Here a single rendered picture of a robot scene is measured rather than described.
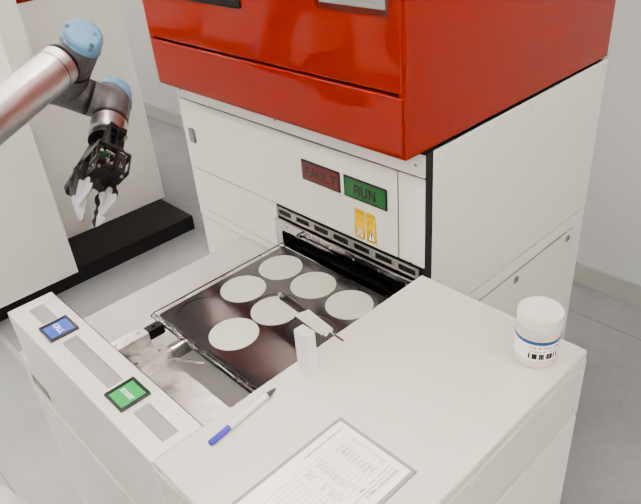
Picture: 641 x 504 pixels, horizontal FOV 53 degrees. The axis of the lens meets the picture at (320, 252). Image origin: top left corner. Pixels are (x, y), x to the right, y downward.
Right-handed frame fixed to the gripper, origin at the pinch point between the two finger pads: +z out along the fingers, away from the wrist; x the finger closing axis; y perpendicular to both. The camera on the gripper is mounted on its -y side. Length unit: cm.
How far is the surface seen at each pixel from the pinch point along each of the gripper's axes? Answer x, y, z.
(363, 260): 51, 24, 0
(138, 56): 97, -203, -331
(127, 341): 16.0, -9.4, 16.5
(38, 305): 2.0, -21.6, 7.7
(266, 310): 36.9, 8.1, 10.1
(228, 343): 29.5, 5.3, 18.9
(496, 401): 48, 49, 41
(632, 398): 190, 22, -4
